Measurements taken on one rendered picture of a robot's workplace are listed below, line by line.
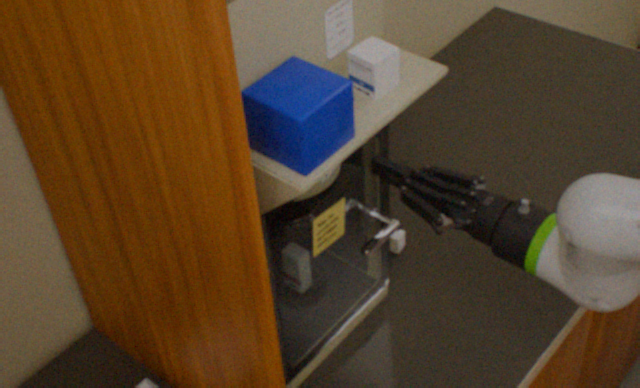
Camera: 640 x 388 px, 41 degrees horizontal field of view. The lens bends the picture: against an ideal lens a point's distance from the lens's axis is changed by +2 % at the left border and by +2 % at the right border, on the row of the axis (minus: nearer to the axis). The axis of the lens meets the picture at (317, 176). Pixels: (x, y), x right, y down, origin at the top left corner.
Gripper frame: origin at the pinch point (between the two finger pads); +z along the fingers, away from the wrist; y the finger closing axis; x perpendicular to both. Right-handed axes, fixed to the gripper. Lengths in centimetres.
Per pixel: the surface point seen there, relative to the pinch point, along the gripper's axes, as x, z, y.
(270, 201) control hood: -14.6, -0.8, 27.3
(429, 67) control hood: -19.9, -4.6, -2.9
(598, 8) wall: 79, 47, -190
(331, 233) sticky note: 6.8, 3.5, 11.4
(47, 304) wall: 28, 48, 40
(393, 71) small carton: -22.9, -3.6, 4.2
